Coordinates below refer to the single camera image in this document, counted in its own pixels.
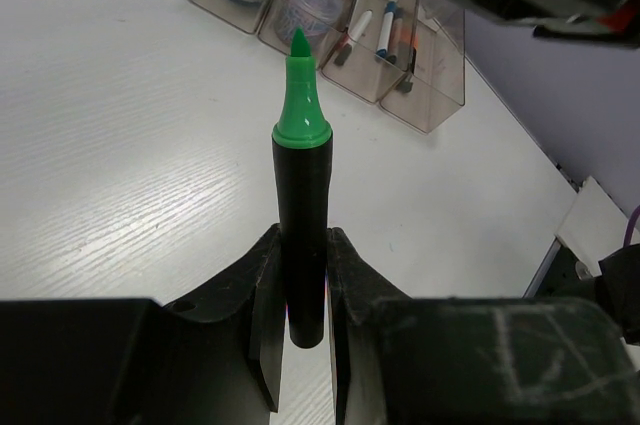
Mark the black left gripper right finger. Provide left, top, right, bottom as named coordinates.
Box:
left=327, top=227, right=408, bottom=424

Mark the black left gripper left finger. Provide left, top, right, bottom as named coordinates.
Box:
left=162, top=225, right=285, bottom=424

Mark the green highlighter black body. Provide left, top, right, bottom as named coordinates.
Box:
left=272, top=29, right=333, bottom=349

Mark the blue capped white marker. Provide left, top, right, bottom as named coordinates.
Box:
left=376, top=1, right=397, bottom=63

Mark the black capped white marker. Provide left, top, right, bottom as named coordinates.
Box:
left=333, top=9, right=373, bottom=67

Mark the clear jar of clips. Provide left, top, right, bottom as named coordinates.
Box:
left=274, top=0, right=343, bottom=46

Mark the orange highlighter black body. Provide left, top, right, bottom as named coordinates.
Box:
left=397, top=35, right=419, bottom=94

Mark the clear plastic organizer tray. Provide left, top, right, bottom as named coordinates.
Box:
left=189, top=0, right=465, bottom=133

